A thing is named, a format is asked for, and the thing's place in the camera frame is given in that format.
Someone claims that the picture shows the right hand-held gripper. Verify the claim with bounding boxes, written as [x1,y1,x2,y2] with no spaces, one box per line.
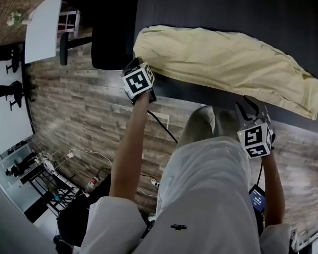
[235,95,277,159]

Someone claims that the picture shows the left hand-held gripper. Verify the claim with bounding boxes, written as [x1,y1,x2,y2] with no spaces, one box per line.
[120,58,157,106]

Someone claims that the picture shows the pale yellow pants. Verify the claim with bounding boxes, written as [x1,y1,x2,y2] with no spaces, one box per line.
[132,24,318,121]

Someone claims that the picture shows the person's right forearm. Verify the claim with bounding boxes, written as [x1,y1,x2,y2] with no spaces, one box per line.
[261,151,286,229]

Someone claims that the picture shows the person's left forearm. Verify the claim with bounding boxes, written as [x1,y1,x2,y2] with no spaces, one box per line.
[108,93,152,203]

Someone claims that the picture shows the person's grey trouser leg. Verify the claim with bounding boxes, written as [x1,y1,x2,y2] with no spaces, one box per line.
[179,105,241,150]

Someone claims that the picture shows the black office chair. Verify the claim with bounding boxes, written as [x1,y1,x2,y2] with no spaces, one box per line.
[32,0,140,70]

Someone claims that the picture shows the red and white shelf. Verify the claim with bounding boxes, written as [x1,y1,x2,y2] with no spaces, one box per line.
[57,9,81,40]

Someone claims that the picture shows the black device with screen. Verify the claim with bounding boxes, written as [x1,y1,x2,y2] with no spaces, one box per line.
[248,184,266,212]

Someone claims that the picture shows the person's white shirt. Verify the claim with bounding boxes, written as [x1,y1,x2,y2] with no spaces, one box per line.
[79,135,292,254]

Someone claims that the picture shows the white table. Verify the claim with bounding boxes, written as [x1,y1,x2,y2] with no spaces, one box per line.
[24,0,63,64]

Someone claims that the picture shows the black swivel chair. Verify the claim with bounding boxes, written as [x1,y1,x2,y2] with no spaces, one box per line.
[0,44,25,75]
[0,80,36,112]

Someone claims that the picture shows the black metal rack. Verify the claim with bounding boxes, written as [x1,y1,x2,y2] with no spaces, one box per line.
[20,165,79,217]

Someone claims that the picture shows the white flowers in vase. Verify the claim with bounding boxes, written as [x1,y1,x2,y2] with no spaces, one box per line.
[6,11,33,28]

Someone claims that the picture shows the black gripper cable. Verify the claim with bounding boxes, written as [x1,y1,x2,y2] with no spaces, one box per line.
[255,159,263,188]
[147,110,179,144]

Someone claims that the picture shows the white power strip with cable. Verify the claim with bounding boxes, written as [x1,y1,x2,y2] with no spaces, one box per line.
[52,149,114,169]

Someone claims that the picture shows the white plug with cable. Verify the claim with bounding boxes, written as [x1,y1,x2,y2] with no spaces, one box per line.
[137,178,161,197]

